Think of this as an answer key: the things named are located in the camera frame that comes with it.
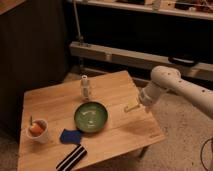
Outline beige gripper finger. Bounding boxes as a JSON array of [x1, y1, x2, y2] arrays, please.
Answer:
[[124, 104, 140, 113]]

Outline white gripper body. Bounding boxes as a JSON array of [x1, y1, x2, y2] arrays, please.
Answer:
[[138, 82, 166, 106]]

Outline green ceramic bowl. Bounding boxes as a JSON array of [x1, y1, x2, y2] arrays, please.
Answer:
[[74, 102, 108, 133]]

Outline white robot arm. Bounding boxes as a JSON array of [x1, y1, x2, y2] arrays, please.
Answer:
[[124, 66, 213, 120]]

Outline wooden table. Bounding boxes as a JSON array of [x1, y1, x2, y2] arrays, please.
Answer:
[[18, 71, 165, 171]]

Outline clear plastic bottle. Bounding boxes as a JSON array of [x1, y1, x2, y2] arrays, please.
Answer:
[[81, 75, 91, 100]]

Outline black white striped cloth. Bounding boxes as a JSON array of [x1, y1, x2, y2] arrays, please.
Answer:
[[56, 145, 87, 171]]

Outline blue sponge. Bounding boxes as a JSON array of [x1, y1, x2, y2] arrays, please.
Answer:
[[60, 129, 82, 144]]

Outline metal vertical pole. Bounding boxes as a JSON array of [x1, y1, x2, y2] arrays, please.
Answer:
[[73, 0, 84, 44]]

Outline white paper cup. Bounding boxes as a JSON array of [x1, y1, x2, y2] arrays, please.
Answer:
[[26, 119, 49, 144]]

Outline orange fruit in cup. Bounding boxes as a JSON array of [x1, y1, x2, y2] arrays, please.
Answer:
[[29, 123, 44, 136]]

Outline upper shelf board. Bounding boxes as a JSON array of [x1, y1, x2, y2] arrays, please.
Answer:
[[66, 0, 213, 21]]

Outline black handle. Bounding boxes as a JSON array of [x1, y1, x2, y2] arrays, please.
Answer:
[[168, 57, 198, 67]]

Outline grey metal shelf rail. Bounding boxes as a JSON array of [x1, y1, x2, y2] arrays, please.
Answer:
[[69, 41, 213, 81]]

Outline black cable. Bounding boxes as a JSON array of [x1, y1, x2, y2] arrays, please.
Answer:
[[200, 137, 213, 171]]

